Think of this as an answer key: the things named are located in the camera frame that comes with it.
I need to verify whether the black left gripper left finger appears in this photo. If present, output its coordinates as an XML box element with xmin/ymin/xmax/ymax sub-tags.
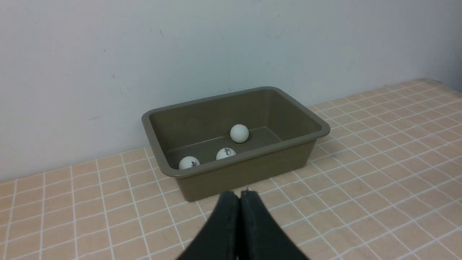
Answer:
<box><xmin>177</xmin><ymin>191</ymin><xmax>240</xmax><ymax>260</ymax></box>

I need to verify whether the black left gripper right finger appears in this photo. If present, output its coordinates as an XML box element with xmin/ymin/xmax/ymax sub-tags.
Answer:
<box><xmin>237</xmin><ymin>190</ymin><xmax>309</xmax><ymax>260</ymax></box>

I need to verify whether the white ping-pong ball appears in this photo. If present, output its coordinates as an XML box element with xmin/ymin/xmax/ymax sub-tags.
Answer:
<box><xmin>216</xmin><ymin>147</ymin><xmax>236</xmax><ymax>160</ymax></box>
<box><xmin>178</xmin><ymin>156</ymin><xmax>201</xmax><ymax>170</ymax></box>
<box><xmin>230</xmin><ymin>125</ymin><xmax>249</xmax><ymax>143</ymax></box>

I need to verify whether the checkered peach tablecloth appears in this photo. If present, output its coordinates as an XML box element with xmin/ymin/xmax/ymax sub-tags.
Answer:
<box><xmin>0</xmin><ymin>79</ymin><xmax>462</xmax><ymax>260</ymax></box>

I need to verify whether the olive green plastic bin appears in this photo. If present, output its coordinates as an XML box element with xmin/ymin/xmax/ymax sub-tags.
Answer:
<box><xmin>141</xmin><ymin>87</ymin><xmax>331</xmax><ymax>202</ymax></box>

